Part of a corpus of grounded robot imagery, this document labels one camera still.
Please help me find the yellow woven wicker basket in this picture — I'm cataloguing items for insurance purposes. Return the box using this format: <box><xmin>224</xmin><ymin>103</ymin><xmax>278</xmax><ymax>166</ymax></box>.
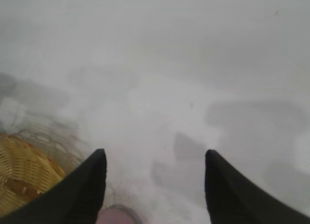
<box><xmin>0</xmin><ymin>133</ymin><xmax>67</xmax><ymax>211</ymax></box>

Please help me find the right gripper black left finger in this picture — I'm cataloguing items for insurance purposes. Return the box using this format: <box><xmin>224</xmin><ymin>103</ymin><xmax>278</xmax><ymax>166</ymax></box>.
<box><xmin>0</xmin><ymin>148</ymin><xmax>108</xmax><ymax>224</ymax></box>

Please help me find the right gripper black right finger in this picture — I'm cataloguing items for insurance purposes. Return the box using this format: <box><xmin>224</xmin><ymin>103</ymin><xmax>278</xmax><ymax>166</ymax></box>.
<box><xmin>204</xmin><ymin>149</ymin><xmax>310</xmax><ymax>224</ymax></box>

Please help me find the pink peach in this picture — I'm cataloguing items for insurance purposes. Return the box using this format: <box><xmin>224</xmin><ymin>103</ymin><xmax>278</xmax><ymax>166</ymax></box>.
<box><xmin>96</xmin><ymin>204</ymin><xmax>143</xmax><ymax>224</ymax></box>

